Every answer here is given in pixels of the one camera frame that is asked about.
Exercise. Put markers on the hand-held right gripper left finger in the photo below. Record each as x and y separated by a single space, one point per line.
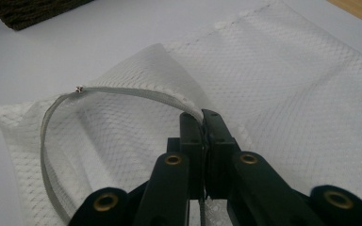
191 147

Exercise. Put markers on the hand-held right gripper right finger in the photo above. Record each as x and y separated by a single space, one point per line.
220 147

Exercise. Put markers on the white mesh laundry bag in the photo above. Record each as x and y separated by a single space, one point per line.
279 78

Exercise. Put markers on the brown wicker basket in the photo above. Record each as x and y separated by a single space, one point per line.
28 12

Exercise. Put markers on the white table board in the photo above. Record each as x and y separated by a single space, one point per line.
28 62

